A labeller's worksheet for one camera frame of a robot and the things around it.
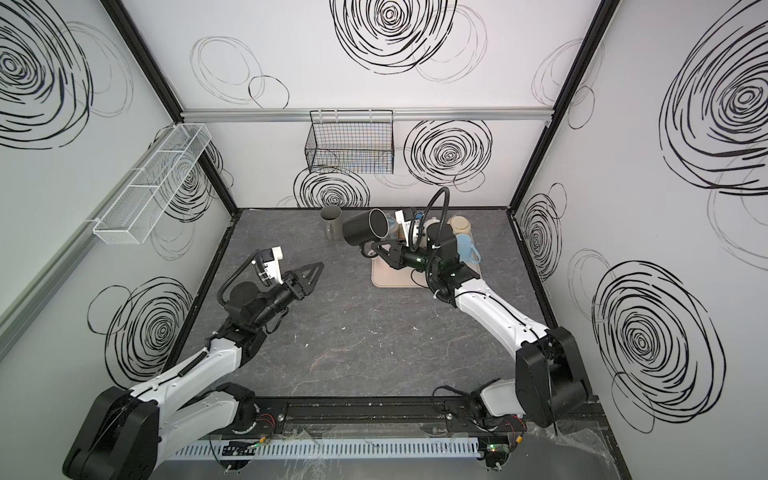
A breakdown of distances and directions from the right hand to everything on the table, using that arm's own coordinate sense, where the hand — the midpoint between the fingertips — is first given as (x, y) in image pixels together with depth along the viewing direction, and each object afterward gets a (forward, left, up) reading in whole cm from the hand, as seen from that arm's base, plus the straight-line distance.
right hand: (369, 247), depth 74 cm
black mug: (+6, +1, +1) cm, 6 cm away
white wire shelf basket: (+8, +58, +7) cm, 59 cm away
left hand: (-4, +12, -4) cm, 13 cm away
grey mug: (+26, +16, -16) cm, 35 cm away
